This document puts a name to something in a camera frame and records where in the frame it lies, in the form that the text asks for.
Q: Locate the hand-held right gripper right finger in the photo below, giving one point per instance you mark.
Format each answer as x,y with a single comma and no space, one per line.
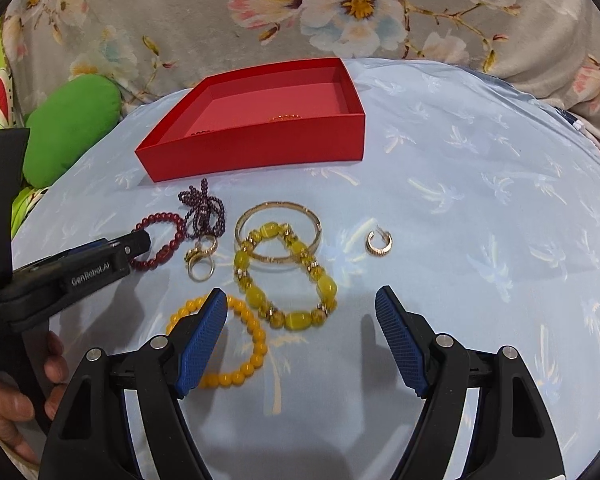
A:
400,345

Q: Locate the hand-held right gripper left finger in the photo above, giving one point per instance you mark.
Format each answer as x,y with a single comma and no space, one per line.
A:
202,345

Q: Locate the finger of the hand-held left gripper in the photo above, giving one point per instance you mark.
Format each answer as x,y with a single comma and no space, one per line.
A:
137,245

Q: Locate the garnet small-bead strand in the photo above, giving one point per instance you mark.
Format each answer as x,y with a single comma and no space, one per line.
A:
198,212

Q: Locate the gold hoop earring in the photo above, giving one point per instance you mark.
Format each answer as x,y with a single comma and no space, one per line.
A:
211,246
380,251

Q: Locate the plain gold bangle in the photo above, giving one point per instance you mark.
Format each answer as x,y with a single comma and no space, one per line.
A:
275,204

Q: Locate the red cardboard box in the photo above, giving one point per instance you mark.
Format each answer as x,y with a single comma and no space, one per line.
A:
260,150

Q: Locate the person's left hand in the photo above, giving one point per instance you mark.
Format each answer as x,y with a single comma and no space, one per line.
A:
5,405

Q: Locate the dark bead strand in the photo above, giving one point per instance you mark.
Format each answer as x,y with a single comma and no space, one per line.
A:
200,132

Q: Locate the green pillow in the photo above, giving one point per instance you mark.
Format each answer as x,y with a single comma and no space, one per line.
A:
65,120

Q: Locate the light blue palm-print cloth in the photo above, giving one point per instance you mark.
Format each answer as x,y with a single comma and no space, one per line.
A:
480,220

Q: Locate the patterned gold bangle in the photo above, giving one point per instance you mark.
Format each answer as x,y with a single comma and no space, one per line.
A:
282,117

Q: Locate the grey floral blanket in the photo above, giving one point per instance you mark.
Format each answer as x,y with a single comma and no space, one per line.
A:
180,20

